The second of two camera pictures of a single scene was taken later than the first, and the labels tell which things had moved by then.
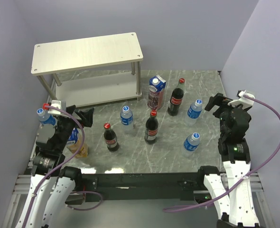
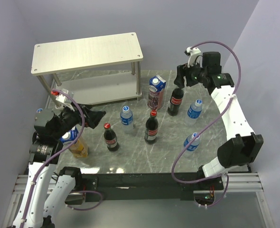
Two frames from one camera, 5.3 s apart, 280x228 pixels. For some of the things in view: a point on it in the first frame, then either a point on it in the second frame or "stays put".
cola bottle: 151,128 stays put
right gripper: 222,101 -> 183,71
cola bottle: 110,137 stays put
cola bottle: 173,107 stays put
